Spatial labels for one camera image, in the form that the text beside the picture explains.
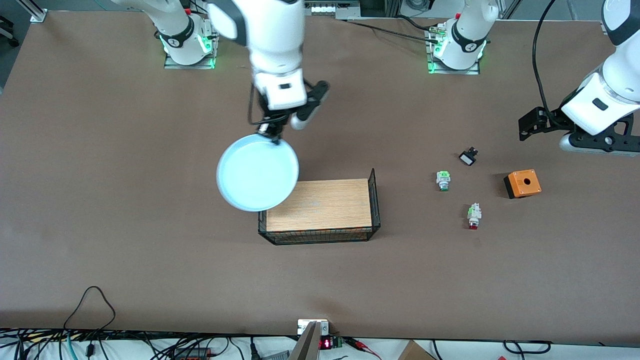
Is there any black cable to base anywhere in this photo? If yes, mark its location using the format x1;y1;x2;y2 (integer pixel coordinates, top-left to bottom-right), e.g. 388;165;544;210
339;15;442;45

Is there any brown cardboard box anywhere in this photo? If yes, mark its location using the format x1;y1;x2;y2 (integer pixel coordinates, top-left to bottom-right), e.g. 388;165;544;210
397;339;437;360

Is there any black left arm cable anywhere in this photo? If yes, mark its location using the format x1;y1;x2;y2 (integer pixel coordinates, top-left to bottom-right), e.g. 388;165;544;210
532;0;559;127

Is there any silver metal bracket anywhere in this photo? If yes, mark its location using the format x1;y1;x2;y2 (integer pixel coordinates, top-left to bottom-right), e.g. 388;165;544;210
289;318;330;360

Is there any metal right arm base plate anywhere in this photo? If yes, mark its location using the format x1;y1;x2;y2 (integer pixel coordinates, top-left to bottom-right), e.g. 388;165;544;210
164;20;221;70

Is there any black wire wooden-top shelf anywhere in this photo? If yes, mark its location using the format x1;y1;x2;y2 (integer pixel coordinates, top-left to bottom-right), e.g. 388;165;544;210
257;168;382;246

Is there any orange black button box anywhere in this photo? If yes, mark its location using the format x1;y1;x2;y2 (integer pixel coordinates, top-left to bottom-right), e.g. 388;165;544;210
503;169;543;200

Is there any black looped table cable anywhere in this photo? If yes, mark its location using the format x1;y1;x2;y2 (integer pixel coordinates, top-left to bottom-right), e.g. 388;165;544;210
62;285;117;332

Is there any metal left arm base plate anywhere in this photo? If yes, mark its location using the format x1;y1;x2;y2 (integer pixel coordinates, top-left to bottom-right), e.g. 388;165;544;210
425;25;482;76

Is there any light blue round plate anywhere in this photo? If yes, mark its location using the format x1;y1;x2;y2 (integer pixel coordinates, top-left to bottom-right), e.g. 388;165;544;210
215;133;300;213

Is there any red clip test lead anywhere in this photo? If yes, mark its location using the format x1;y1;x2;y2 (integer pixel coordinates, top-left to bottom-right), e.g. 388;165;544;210
344;337;383;360

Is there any black coiled edge cable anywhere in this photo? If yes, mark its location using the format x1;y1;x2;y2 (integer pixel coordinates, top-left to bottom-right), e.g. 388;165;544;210
502;339;552;355

